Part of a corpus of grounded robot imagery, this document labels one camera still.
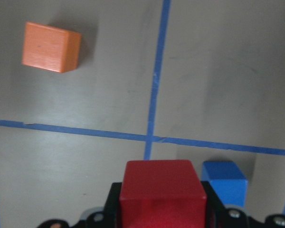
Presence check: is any red wooden block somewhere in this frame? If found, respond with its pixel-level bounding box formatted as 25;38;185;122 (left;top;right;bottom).
119;160;207;228

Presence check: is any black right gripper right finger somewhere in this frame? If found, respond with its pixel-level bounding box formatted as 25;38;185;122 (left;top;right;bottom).
201;181;285;228

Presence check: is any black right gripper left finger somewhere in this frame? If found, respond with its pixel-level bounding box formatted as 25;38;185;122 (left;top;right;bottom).
38;182;122;228

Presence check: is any blue wooden block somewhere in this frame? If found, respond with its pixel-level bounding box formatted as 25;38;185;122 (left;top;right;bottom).
201;161;248;208

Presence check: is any orange wooden block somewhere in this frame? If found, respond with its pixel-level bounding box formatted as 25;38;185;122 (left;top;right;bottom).
22;22;82;73

